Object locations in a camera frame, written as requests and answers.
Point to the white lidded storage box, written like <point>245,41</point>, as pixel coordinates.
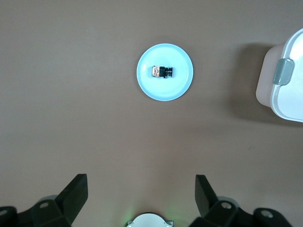
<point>291,99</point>

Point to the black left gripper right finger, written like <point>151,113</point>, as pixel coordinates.
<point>208,201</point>

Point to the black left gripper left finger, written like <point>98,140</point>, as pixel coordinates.
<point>68,201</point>

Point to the brown table mat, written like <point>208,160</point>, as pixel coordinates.
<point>71,94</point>

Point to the light blue round plate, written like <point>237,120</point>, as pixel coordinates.
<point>165,91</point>

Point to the orange push-button switch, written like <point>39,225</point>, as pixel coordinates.
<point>163,72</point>

